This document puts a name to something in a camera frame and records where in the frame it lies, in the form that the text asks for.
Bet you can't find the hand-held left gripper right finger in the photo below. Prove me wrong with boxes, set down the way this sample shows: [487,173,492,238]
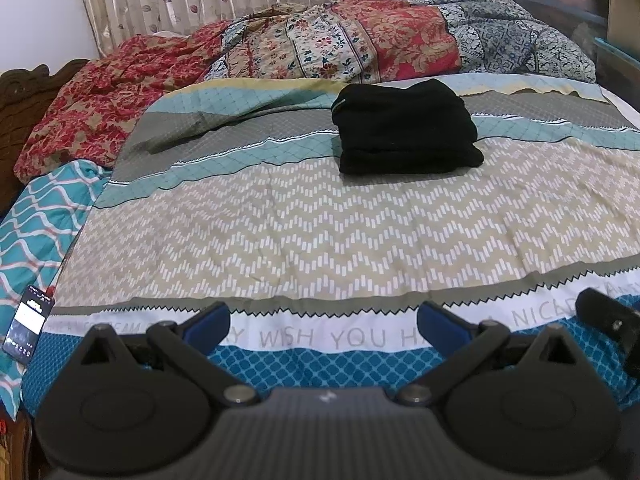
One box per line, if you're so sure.
[396,301,588,407]

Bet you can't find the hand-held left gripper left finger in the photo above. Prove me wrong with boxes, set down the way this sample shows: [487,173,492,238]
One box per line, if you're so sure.
[77,301,261,407]

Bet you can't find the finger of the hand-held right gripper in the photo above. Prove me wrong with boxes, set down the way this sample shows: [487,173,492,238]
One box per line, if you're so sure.
[575,287,640,361]

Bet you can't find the black pants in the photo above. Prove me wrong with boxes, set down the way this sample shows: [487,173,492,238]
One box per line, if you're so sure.
[331,78,485,176]

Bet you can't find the teal diamond pattern mattress cover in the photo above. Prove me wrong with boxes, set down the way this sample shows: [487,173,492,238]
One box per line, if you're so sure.
[22,294,640,411]

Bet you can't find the chevron striped bed sheet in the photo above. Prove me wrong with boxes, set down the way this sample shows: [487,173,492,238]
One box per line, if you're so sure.
[42,72,640,356]

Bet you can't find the black smartphone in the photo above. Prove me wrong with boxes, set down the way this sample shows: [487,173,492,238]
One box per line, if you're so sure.
[2,285,56,365]

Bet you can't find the teal wavy pattern pillow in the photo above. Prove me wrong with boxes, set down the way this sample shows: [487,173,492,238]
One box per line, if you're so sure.
[0,160,113,418]

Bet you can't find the red floral blanket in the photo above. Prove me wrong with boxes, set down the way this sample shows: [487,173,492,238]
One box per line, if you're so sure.
[15,0,463,183]

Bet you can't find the carved wooden headboard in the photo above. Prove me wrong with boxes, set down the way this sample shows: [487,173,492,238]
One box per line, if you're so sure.
[0,59,91,201]

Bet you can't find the blue grey patterned quilt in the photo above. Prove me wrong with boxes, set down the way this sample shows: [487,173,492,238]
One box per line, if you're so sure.
[415,0,598,83]

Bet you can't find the cardboard box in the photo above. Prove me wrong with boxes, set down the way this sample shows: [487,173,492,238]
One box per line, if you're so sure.
[607,0,640,48]

